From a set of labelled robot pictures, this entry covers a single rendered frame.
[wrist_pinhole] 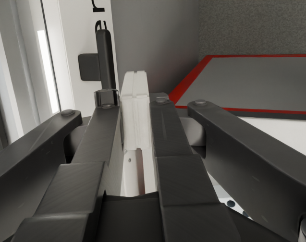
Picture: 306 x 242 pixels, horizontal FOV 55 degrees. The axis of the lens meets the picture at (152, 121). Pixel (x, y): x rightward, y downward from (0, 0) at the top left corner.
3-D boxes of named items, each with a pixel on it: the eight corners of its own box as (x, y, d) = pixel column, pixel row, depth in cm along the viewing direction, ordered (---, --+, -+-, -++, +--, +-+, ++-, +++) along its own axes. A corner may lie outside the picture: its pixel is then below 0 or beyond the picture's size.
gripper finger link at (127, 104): (138, 150, 16) (124, 151, 16) (138, 110, 22) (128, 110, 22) (134, 96, 15) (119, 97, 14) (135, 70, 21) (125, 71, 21)
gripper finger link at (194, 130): (150, 120, 13) (215, 116, 13) (147, 92, 18) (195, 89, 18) (152, 150, 14) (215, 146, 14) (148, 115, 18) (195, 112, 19)
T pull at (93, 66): (111, 28, 29) (104, 29, 28) (118, 100, 32) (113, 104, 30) (79, 30, 30) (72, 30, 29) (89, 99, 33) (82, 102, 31)
